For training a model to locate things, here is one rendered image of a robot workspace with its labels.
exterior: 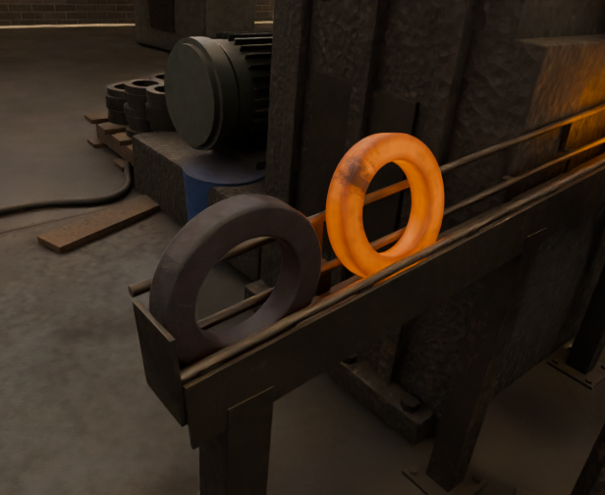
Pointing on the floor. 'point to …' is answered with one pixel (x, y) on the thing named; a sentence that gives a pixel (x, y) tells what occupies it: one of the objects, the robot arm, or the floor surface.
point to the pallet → (131, 115)
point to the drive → (209, 122)
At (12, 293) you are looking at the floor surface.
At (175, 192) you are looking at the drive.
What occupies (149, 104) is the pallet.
